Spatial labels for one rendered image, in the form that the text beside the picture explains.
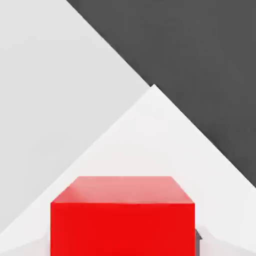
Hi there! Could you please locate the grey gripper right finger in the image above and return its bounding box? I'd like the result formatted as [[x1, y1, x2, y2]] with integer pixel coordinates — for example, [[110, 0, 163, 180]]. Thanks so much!
[[194, 228, 243, 256]]

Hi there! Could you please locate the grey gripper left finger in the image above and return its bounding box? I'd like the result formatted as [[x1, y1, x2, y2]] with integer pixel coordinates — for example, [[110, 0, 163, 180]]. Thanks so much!
[[11, 237, 52, 256]]

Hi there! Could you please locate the small red cube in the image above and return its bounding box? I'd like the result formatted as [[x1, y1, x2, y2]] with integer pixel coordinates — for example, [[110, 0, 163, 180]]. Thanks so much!
[[50, 175, 196, 256]]

